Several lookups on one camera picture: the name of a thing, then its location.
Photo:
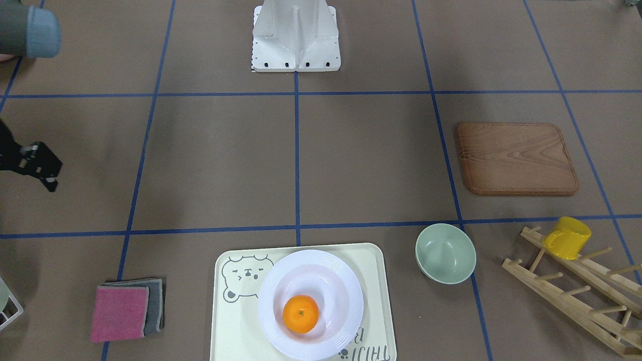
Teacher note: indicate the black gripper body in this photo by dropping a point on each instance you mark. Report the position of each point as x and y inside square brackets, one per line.
[39, 159]

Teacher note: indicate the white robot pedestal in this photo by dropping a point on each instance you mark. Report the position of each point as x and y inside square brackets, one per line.
[295, 36]

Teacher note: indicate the wooden mug rack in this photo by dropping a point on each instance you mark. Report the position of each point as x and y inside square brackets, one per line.
[607, 305]

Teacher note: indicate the wooden cutting board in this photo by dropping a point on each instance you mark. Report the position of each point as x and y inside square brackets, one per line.
[515, 159]

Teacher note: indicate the white wire cup rack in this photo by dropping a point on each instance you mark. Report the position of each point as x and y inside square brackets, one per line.
[11, 308]

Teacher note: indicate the white round plate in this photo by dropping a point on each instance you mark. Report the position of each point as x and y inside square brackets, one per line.
[335, 288]

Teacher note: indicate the cream bear tray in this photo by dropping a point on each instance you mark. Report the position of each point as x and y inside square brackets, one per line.
[236, 332]

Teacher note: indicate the yellow mug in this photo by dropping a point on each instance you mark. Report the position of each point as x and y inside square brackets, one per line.
[567, 238]

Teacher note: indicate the pink and grey folded cloth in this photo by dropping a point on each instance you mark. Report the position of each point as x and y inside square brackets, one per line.
[127, 310]

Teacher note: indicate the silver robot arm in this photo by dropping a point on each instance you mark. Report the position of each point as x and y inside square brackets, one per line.
[26, 31]

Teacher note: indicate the green bowl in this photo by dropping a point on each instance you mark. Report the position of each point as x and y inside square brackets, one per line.
[445, 254]

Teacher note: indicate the orange fruit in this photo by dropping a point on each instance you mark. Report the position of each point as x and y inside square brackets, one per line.
[300, 314]

